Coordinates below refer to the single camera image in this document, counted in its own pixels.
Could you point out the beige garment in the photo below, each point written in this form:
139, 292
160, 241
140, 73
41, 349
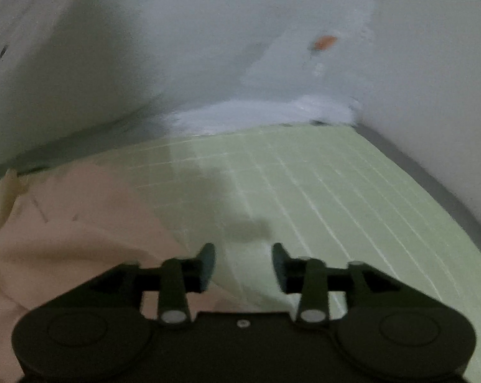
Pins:
85, 239

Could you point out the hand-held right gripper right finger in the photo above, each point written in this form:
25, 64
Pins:
280, 265

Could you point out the green grid mat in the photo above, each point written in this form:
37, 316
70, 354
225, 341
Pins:
324, 191

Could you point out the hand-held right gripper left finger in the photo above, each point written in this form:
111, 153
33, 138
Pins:
206, 265

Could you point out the carrot print pale sheet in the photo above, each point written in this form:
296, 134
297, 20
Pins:
208, 56

